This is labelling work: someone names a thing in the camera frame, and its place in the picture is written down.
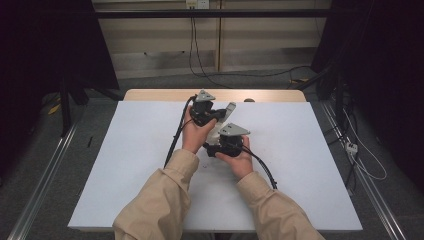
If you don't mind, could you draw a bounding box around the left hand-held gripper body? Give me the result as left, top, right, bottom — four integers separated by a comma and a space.
190, 89, 218, 127

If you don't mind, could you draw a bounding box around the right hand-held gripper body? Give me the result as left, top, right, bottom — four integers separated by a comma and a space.
216, 122, 251, 157

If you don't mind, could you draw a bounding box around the person's left hand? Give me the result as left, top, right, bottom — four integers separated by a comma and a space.
181, 105, 218, 155

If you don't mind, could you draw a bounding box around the person's right hand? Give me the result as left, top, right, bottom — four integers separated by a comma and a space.
215, 136, 255, 181

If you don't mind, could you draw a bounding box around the wooden table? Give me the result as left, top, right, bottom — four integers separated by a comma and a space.
123, 88, 307, 103

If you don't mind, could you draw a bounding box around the white table mat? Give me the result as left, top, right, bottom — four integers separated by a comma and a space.
67, 100, 364, 233

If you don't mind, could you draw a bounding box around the black horizontal bar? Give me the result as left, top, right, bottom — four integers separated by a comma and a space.
94, 8, 332, 20

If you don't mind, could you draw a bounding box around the white power strip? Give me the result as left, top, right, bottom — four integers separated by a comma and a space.
345, 141, 359, 157

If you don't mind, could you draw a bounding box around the black stand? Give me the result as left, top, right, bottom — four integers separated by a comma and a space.
59, 74, 73, 138

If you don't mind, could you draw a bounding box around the yellow tape strip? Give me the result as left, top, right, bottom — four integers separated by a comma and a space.
47, 102, 62, 116

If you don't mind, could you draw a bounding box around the black curtain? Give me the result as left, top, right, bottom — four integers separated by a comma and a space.
0, 0, 120, 179
310, 0, 424, 193

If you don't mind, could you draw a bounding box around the left hand-held gripper black cable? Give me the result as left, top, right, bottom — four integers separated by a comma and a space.
163, 94, 198, 169

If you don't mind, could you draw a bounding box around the hand-held gripper black cable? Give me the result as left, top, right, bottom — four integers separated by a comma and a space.
163, 94, 198, 169
241, 145, 279, 191

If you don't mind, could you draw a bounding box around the right hand-held gripper black cable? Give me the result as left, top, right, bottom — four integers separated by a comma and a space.
241, 145, 279, 191

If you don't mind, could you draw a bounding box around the black floor cable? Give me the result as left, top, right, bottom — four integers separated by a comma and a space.
199, 65, 312, 80

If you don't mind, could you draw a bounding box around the black hanging wall cable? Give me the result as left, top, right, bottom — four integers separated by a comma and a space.
188, 16, 234, 90

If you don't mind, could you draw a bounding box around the white wall outlet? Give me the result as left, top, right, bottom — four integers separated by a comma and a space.
185, 0, 211, 10

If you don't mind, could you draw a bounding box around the white cable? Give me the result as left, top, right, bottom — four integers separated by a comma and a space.
342, 109, 388, 182

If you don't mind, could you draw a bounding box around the metal floor rail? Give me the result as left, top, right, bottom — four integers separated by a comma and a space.
6, 121, 80, 240
320, 99, 407, 240

